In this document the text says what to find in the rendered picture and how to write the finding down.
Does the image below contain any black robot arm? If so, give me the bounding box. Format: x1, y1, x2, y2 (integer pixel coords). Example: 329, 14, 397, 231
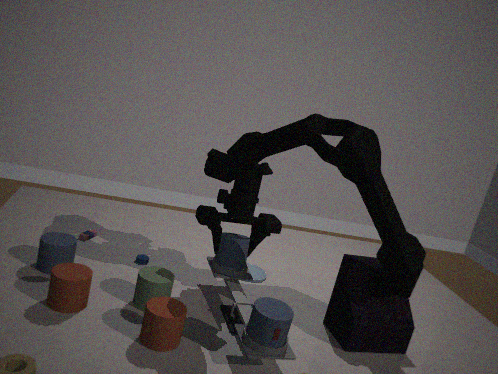
204, 114, 425, 303

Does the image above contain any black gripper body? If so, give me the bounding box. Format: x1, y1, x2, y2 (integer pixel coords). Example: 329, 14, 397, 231
195, 187, 282, 234

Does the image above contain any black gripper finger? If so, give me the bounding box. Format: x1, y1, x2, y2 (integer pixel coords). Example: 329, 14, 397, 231
247, 225, 271, 257
207, 226, 222, 254

